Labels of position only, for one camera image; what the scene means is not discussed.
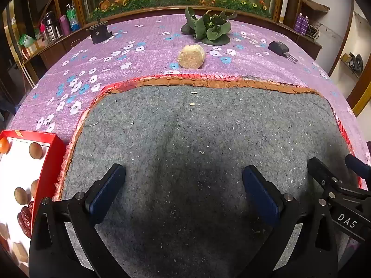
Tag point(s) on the small red bottle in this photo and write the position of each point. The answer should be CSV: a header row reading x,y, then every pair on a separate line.
x,y
43,31

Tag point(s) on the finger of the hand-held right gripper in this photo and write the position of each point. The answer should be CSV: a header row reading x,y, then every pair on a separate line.
x,y
358,165
318,168

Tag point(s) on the pink bottle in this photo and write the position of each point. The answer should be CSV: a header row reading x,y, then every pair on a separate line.
x,y
65,25

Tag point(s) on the beige cake block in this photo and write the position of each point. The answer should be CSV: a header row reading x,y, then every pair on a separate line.
x,y
19,251

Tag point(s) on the green packet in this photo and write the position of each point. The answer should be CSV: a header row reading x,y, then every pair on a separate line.
x,y
26,40

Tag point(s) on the purple floral tablecloth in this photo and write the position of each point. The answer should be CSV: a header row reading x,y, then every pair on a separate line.
x,y
130,63

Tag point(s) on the red cardboard box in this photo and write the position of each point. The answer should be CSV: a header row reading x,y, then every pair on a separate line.
x,y
47,165

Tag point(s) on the green leafy vegetable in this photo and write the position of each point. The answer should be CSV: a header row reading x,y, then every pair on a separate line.
x,y
209,28

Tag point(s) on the red date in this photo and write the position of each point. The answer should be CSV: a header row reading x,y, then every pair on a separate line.
x,y
23,222
30,206

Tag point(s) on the purple spray can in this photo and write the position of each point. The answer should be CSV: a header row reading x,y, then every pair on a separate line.
x,y
298,23
305,25

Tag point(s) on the wooden shelf cabinet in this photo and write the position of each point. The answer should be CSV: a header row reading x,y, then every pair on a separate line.
x,y
32,55

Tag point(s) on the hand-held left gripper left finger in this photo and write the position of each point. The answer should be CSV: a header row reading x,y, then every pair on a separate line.
x,y
107,191

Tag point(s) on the round beige rice cake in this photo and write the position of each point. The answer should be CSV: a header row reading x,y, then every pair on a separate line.
x,y
191,56

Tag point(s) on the black car key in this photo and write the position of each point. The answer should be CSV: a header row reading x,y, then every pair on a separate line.
x,y
278,47

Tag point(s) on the orange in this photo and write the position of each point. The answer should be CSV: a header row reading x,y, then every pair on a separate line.
x,y
3,145

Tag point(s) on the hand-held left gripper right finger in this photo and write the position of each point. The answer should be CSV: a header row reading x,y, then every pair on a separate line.
x,y
260,197

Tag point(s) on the grey felt mat red fringe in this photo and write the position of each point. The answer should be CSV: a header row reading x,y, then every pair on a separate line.
x,y
188,150

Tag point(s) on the black mount block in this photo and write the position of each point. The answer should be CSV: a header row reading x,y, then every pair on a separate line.
x,y
100,32

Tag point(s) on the green-capped bottle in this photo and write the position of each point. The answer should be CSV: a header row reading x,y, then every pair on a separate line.
x,y
73,18

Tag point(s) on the brown round fruit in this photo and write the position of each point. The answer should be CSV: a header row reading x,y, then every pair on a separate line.
x,y
35,187
21,195
35,150

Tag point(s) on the wooden wall shelf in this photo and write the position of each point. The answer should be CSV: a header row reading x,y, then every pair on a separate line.
x,y
316,5

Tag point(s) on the black tools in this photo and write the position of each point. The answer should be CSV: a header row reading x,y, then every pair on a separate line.
x,y
354,62

